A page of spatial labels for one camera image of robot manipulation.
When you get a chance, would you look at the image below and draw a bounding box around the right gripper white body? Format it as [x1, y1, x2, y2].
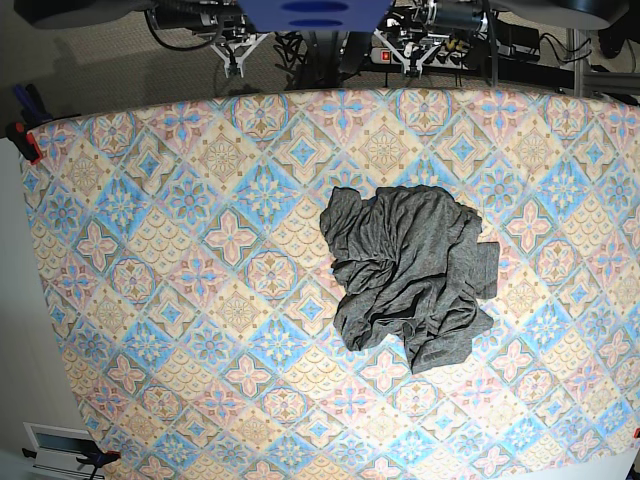
[210, 33, 269, 70]

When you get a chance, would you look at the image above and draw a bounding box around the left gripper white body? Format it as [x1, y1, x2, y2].
[373, 29, 450, 75]

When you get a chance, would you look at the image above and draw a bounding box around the grey t-shirt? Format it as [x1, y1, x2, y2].
[319, 185, 501, 374]

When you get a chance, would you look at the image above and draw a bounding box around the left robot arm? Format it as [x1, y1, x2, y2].
[369, 1, 499, 87]

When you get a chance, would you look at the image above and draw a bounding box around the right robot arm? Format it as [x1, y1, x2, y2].
[144, 1, 268, 78]

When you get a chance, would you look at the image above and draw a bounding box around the white power strip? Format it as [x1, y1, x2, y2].
[370, 45, 469, 68]

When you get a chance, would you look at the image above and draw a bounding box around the patterned tile tablecloth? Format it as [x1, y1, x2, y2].
[21, 89, 639, 479]

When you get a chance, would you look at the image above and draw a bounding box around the red black table clamp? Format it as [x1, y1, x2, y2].
[5, 122, 42, 165]

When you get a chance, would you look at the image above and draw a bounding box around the blue black bottom clamp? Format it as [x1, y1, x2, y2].
[76, 451, 121, 479]

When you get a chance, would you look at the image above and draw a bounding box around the white floor vent box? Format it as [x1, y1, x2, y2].
[22, 422, 98, 479]

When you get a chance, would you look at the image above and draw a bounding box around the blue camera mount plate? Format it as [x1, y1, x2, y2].
[238, 0, 392, 32]

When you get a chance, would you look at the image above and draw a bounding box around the aluminium frame post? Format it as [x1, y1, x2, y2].
[566, 29, 592, 97]

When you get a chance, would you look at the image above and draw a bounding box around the blue handled clamp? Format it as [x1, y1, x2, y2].
[12, 83, 53, 127]

